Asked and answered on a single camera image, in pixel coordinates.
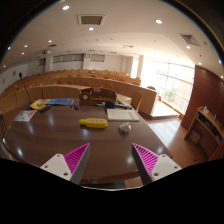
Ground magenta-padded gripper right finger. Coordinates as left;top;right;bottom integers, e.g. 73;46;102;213
131;142;183;186

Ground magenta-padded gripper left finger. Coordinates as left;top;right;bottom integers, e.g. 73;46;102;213
39;142;92;185

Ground white charger with red button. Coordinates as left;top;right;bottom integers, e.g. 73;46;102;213
118;121;132;134

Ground yellow power strip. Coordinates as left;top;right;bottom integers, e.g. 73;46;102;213
78;117;109;129

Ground white book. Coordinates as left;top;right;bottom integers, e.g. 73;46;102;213
106;107;140;122

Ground black remote control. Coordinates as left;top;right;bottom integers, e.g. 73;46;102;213
39;104;52;113

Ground wooden chair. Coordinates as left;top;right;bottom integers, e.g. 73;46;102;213
130;90;144;113

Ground wooden shelf unit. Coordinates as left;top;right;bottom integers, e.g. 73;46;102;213
184;105;224;162

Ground handheld microphone with blue foam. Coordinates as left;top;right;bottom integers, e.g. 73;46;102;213
105;100;133;110

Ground wooden desk organizer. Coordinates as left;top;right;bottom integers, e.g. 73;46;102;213
78;87;118;105

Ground white and red leaflet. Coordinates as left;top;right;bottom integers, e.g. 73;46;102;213
13;109;38;122

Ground rows of wooden auditorium seats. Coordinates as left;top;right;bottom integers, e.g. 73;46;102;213
0;68;143;98

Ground black gooseneck microphone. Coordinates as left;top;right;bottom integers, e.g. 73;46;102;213
18;71;34;110

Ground ceiling air vent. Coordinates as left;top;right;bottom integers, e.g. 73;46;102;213
76;13;107;26
179;33;200;47

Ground ceiling spot lights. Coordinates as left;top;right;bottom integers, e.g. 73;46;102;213
13;4;223;66

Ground large window wall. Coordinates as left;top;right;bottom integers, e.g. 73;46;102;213
141;59;196;114

